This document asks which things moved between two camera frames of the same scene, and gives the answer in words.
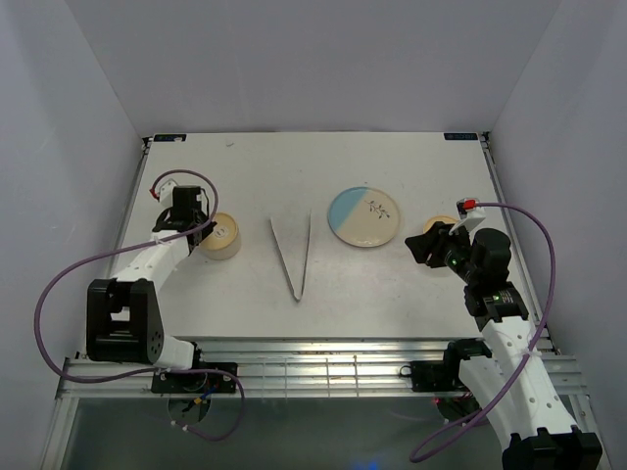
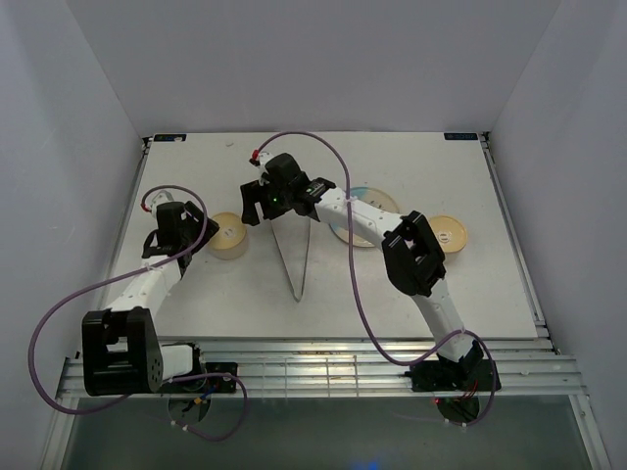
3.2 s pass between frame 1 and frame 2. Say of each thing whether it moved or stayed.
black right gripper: moved
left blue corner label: stayed
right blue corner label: stayed
